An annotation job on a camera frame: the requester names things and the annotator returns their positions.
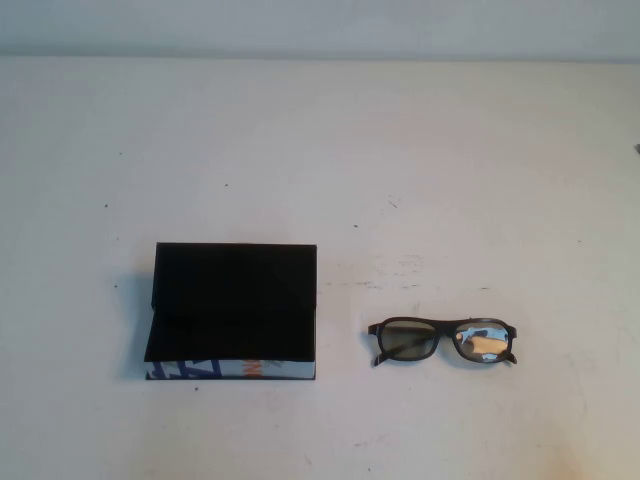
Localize black glasses case blue print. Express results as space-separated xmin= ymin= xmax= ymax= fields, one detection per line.
xmin=143 ymin=242 xmax=319 ymax=382

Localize black frame glasses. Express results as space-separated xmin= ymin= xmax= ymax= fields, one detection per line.
xmin=367 ymin=315 xmax=519 ymax=369

